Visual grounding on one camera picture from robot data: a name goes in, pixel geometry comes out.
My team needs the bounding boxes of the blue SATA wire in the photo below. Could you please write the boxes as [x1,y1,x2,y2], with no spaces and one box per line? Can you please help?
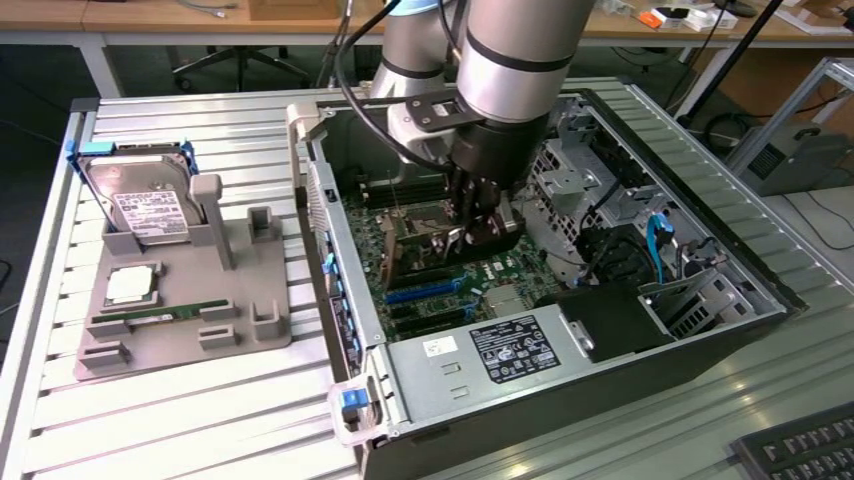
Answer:
[644,212,673,289]

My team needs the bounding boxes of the wooden desk grey legs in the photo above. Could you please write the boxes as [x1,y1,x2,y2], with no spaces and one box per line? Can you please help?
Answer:
[0,0,389,99]
[577,0,854,101]

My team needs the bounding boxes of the CPU socket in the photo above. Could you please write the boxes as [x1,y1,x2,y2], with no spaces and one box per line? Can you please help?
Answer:
[397,202,462,236]

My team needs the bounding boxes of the black open PC case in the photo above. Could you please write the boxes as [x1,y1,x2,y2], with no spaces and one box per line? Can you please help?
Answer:
[286,87,809,480]

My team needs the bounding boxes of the black RAM slot bank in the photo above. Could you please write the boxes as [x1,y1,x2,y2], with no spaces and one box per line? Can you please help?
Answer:
[359,178,453,209]

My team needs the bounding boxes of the green RAM stick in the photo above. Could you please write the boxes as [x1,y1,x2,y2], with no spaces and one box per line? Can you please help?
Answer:
[91,299,233,324]

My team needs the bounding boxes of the green motherboard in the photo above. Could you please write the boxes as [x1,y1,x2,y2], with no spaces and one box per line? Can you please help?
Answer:
[343,174,562,341]

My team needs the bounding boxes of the silver case handle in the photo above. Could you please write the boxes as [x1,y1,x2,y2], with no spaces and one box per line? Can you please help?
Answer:
[329,382,386,446]

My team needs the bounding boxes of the grey plastic parts rack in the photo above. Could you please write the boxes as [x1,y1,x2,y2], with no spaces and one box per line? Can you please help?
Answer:
[72,172,295,384]

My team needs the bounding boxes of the grey power supply unit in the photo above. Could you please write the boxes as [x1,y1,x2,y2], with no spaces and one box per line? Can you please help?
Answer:
[383,304,596,426]

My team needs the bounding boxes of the black office chair base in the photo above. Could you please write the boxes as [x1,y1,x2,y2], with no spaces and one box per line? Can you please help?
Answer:
[170,44,313,91]

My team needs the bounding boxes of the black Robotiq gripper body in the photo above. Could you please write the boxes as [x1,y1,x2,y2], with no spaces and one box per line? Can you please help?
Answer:
[446,112,556,190]

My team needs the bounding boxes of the hard disk in blue caddy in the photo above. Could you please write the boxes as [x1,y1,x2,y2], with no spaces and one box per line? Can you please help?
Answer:
[66,139,206,246]

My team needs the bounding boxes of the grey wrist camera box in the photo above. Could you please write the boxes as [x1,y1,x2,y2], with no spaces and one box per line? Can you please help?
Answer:
[385,91,486,164]

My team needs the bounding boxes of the brown cardboard box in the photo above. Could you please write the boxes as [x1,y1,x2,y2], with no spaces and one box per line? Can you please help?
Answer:
[250,0,349,21]

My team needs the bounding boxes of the grey equipment box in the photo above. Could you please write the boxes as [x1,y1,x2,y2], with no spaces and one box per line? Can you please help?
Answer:
[724,122,854,196]

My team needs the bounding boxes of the black stand pole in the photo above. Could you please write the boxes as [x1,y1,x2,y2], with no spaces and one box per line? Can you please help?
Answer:
[673,0,788,124]

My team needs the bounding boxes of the aluminium profile frame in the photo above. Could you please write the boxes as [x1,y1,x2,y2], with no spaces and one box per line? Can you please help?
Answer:
[726,56,854,166]

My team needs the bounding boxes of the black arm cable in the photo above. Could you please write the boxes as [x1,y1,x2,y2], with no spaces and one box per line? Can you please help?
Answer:
[333,0,466,174]

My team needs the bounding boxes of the silver chipset heat sink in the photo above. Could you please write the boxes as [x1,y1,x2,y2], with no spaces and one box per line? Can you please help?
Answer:
[485,288,536,311]

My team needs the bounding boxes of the black plastic air shroud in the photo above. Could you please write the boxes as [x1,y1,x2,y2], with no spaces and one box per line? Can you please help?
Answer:
[533,282,676,364]

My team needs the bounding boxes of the black keyboard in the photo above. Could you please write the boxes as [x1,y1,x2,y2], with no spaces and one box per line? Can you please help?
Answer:
[730,404,854,480]

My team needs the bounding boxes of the small white box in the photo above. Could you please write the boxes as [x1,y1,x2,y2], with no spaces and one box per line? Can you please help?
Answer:
[680,7,740,32]

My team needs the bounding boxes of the black power wire bundle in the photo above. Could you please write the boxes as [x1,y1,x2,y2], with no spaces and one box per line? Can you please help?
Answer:
[573,209,653,289]

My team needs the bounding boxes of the metal disk bay cage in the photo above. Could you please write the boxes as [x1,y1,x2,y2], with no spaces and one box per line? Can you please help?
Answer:
[526,137,666,281]

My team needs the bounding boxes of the black graphics card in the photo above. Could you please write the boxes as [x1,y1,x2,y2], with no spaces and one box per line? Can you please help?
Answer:
[377,199,524,294]

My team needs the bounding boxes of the silver CPU chip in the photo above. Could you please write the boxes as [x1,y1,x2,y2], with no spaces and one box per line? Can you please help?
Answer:
[103,266,162,304]

